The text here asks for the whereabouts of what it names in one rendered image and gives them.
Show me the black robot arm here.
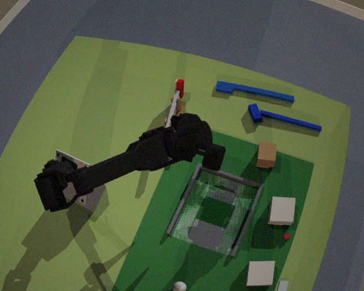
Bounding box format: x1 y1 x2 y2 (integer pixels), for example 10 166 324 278
34 113 213 212

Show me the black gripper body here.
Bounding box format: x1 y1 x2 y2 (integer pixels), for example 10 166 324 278
181 143 226 171

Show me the white golf ball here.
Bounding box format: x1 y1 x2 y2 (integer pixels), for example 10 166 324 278
172 281 187 291

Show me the dark green flat mat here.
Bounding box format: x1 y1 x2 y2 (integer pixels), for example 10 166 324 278
112 130 314 291

